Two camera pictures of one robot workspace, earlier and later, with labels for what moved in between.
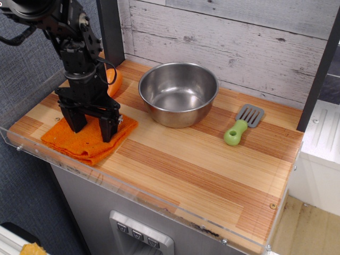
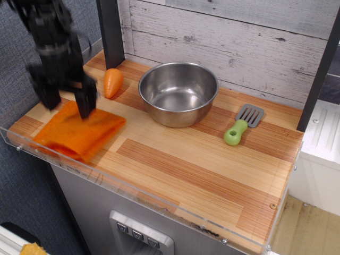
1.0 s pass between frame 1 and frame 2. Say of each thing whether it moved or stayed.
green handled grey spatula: stayed
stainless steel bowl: stayed
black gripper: moved
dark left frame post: stayed
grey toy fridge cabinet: stayed
